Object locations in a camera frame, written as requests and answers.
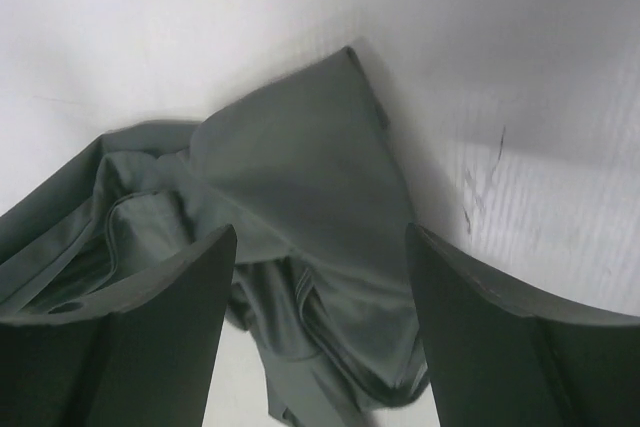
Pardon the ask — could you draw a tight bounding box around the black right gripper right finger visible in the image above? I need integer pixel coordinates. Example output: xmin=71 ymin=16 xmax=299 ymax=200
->
xmin=406 ymin=224 xmax=639 ymax=426

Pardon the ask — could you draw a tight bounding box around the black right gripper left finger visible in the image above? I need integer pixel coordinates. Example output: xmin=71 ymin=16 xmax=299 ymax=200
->
xmin=1 ymin=226 xmax=237 ymax=426

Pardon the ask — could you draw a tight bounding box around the grey t shirt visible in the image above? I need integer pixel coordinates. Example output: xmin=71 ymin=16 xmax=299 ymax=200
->
xmin=1 ymin=48 xmax=428 ymax=426

